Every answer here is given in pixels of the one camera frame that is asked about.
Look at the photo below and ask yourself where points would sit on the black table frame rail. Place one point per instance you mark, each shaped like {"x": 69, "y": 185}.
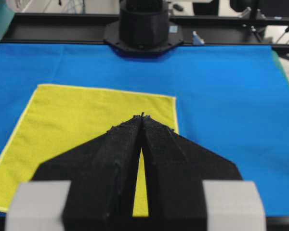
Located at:
{"x": 90, "y": 29}

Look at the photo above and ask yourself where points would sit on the blue table cloth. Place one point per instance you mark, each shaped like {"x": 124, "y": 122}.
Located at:
{"x": 232, "y": 100}

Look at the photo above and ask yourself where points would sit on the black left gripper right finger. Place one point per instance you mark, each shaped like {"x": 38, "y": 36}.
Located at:
{"x": 175, "y": 168}

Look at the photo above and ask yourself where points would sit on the yellow-green towel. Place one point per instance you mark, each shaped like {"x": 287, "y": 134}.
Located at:
{"x": 57, "y": 118}

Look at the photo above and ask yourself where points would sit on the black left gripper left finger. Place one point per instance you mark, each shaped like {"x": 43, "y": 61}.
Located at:
{"x": 103, "y": 175}

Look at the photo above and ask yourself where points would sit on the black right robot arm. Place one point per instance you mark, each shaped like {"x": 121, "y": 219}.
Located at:
{"x": 144, "y": 27}

